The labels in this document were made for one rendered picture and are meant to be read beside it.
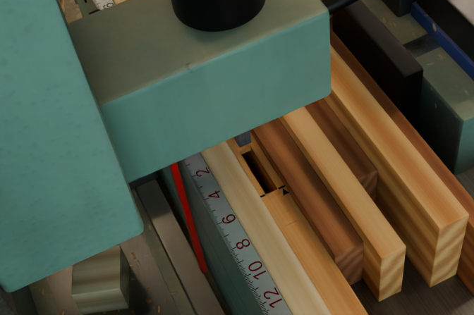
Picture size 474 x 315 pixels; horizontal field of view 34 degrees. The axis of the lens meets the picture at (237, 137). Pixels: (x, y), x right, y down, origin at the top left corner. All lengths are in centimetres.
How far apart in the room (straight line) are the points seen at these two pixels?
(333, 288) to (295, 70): 13
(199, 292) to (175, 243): 5
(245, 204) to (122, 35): 13
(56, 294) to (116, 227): 25
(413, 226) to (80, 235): 20
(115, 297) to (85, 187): 25
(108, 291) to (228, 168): 16
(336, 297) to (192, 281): 18
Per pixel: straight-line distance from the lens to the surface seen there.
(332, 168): 50
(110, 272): 62
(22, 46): 32
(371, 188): 51
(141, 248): 66
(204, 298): 61
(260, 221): 48
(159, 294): 64
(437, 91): 53
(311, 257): 48
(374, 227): 47
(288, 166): 51
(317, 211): 49
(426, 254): 49
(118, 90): 40
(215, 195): 49
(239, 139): 51
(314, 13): 42
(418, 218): 48
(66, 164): 37
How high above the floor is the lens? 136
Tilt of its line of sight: 51 degrees down
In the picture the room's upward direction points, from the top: 10 degrees counter-clockwise
